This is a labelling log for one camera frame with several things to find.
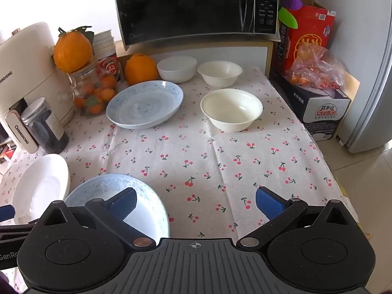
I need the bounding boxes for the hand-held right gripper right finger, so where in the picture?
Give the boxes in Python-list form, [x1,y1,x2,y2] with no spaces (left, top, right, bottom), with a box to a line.
[237,186,353,247]

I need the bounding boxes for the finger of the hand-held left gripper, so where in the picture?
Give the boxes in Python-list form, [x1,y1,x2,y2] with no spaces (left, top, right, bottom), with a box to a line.
[0,223,34,242]
[0,205,15,222]

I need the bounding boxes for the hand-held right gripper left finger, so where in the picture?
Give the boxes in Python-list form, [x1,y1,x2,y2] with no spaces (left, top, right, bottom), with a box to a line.
[39,187,157,248]

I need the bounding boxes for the blue patterned plate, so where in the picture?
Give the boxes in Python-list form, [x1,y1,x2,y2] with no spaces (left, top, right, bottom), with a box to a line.
[106,80,184,129]
[64,173,170,242]

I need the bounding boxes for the white swirl plate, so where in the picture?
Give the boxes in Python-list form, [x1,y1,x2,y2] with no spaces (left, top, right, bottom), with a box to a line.
[12,154,71,224]

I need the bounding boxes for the large cream bowl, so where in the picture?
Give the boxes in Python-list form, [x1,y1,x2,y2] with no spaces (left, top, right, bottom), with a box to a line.
[200,88,263,132]

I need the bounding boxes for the small cream bowl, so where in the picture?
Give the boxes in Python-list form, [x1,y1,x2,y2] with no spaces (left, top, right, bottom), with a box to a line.
[197,61,243,87]

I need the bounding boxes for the white bowl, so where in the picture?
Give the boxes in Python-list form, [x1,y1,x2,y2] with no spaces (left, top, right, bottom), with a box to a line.
[157,56,197,83]

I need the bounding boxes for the cherry print tablecloth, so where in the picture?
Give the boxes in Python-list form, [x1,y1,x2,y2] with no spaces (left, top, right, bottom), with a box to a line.
[0,64,359,285]

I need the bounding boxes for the clear jar with dark contents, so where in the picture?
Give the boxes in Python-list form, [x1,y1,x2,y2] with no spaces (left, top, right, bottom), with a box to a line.
[21,97,70,154]

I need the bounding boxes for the dark cardboard carton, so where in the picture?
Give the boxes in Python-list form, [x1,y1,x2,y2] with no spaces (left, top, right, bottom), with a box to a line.
[269,67,353,141]

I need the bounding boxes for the pile of small oranges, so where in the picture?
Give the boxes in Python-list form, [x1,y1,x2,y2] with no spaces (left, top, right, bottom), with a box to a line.
[74,75,117,115]

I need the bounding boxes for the glass jar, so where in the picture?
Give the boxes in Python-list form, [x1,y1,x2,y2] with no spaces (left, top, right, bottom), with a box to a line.
[58,58,118,117]

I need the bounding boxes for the white air fryer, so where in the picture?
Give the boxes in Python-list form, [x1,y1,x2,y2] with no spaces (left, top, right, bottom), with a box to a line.
[0,22,75,155]

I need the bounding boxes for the red label cup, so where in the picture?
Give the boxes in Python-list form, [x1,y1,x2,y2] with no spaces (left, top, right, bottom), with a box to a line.
[98,57,121,82]

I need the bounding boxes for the plastic bag of oranges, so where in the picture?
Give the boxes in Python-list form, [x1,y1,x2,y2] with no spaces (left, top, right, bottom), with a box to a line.
[285,42,356,91]

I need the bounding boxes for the grey refrigerator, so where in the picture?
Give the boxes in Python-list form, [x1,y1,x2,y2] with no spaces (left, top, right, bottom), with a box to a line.
[337,0,392,154]

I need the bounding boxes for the large orange with leaves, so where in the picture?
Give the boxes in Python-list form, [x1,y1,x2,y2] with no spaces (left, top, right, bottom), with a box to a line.
[53,26,94,73]

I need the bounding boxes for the stack of white paper cups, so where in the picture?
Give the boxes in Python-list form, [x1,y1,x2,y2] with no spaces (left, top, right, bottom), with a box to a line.
[93,30,116,60]

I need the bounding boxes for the red cardboard box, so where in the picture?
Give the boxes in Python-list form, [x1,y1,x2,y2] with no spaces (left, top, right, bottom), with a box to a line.
[277,0,337,78]

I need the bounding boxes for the green plastic object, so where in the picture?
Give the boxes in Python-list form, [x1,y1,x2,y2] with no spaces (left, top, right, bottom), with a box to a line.
[278,6,298,29]

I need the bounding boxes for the purple round object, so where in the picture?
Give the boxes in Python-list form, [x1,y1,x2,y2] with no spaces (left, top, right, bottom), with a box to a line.
[282,0,304,11]

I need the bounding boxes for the black microwave oven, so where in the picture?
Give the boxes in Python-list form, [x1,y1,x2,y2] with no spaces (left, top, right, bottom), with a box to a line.
[112,0,284,46]

